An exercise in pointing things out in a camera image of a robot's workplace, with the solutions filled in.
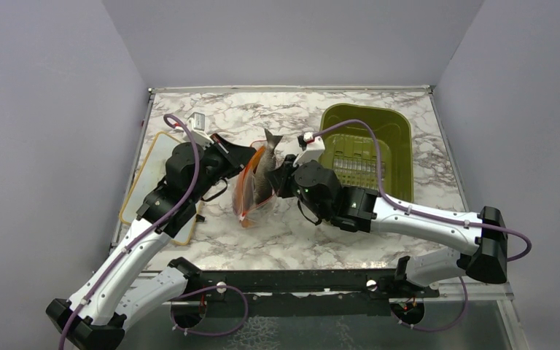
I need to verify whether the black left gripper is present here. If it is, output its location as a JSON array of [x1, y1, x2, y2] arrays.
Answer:
[[190, 133, 257, 203]]

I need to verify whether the grey toy fish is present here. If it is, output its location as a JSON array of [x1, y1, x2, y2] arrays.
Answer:
[[254, 128, 283, 205]]

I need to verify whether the clear zip top bag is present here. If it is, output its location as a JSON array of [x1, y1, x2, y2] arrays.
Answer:
[[232, 133, 282, 228]]

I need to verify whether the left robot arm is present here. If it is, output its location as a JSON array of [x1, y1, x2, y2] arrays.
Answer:
[[46, 133, 256, 349]]

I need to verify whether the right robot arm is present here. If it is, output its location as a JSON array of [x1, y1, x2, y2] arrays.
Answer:
[[266, 155, 508, 297]]

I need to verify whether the olive green plastic bin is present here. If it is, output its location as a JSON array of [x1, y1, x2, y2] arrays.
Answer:
[[319, 104, 413, 202]]

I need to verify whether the white cutting board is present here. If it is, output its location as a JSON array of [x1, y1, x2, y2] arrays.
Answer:
[[117, 132, 183, 242]]

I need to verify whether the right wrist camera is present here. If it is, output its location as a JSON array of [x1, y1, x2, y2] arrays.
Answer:
[[293, 132, 325, 166]]

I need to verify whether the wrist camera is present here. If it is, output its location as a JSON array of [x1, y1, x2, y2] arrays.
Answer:
[[293, 132, 325, 166], [187, 112, 212, 148]]

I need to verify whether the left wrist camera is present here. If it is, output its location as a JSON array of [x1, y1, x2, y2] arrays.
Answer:
[[187, 112, 212, 148]]

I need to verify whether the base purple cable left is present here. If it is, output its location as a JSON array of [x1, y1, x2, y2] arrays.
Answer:
[[170, 283, 251, 338]]

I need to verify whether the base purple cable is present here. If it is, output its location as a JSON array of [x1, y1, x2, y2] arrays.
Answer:
[[389, 277, 470, 335], [170, 283, 251, 338]]

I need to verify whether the black base frame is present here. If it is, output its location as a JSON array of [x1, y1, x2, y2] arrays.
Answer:
[[168, 257, 439, 318]]

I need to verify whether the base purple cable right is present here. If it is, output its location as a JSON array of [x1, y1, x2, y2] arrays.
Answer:
[[389, 277, 470, 335]]

